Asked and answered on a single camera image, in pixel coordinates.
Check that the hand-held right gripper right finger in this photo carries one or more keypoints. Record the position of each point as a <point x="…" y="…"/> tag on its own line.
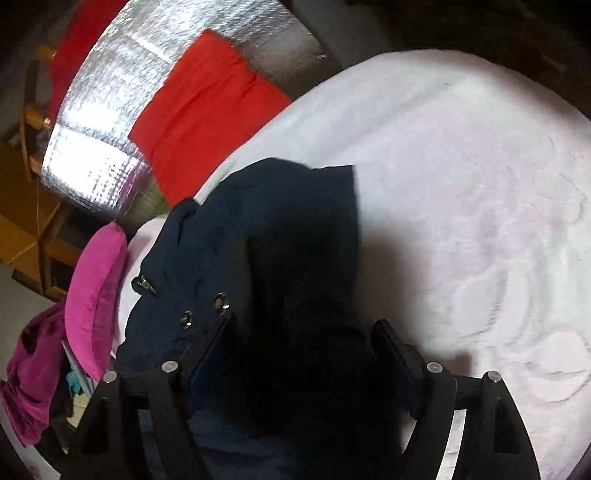
<point x="392" y="350"/>

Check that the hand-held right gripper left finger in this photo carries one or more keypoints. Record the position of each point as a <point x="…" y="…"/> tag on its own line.
<point x="216" y="347"/>

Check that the dark navy jacket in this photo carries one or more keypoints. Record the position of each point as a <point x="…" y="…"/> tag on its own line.
<point x="258" y="240"/>

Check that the pink cloth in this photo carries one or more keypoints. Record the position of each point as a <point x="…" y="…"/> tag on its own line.
<point x="94" y="295"/>

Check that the teal cloth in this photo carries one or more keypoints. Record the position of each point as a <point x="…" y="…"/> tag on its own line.
<point x="74" y="383"/>

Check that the white bed sheet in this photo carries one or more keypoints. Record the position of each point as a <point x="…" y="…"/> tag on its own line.
<point x="461" y="207"/>

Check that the magenta garment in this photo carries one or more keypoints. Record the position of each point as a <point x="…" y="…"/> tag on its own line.
<point x="32" y="378"/>

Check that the wooden furniture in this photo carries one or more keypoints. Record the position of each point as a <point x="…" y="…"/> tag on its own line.
<point x="32" y="217"/>

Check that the red cloth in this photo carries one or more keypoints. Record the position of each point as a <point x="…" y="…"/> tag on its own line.
<point x="203" y="120"/>
<point x="81" y="41"/>

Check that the silver foil insulation mat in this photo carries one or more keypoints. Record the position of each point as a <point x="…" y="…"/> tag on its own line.
<point x="120" y="106"/>

